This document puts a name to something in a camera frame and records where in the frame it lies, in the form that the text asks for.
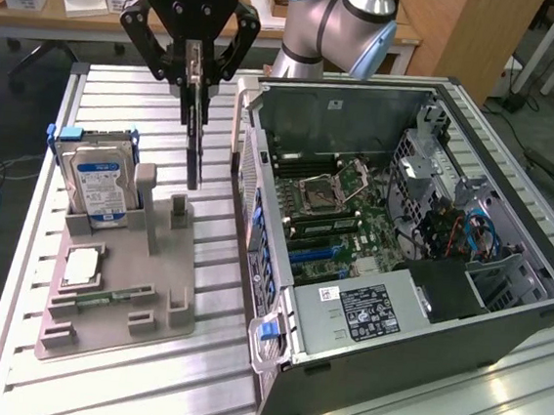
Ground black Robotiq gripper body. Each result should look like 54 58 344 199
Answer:
143 0 239 50

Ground green graphics card black cooler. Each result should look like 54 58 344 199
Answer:
170 39 216 192

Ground white papers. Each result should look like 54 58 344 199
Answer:
246 0 289 33

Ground white block round dish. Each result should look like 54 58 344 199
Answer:
59 0 110 23

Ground wooden desk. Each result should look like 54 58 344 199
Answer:
0 0 426 80

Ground hard disk blue label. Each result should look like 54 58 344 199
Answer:
54 140 148 234

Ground CPU socket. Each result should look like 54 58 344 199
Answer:
294 172 349 221

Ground metal socket cover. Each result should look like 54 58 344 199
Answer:
331 152 377 201

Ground green RAM stick white label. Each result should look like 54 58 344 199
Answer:
289 211 362 245

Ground black expansion slot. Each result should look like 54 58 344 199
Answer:
283 230 338 254

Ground perforated metal disk bay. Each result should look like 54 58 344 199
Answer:
382 98 472 226

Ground grey parts rack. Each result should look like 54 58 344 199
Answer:
33 152 213 376

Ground blue expansion slot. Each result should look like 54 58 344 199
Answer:
288 240 342 270

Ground silver CPU chip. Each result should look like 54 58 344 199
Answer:
61 247 103 290

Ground green motherboard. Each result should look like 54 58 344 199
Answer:
252 135 424 298

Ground green RAM stick bare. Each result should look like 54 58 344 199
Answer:
73 283 137 311

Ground wooden cabinet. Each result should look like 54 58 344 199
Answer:
405 0 546 113

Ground silver finned chipset heatsink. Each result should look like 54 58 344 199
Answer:
352 254 385 278

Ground white box red button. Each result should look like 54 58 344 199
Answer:
495 57 524 103

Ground black power brick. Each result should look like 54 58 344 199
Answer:
499 91 530 115

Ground blue case latch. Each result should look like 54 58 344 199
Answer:
253 314 281 342

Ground grey power supply black label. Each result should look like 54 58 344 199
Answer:
286 261 437 368

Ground black plastic shroud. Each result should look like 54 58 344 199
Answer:
402 253 494 331

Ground grey metal disk bay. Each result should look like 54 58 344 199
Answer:
460 244 554 321

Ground dark grey open PC case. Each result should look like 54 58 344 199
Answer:
205 61 554 415

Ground blue disk carrier frame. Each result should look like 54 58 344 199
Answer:
43 116 144 176

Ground red wire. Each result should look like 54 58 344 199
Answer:
441 211 467 261

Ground blue data wire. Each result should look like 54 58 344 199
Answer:
461 205 506 265

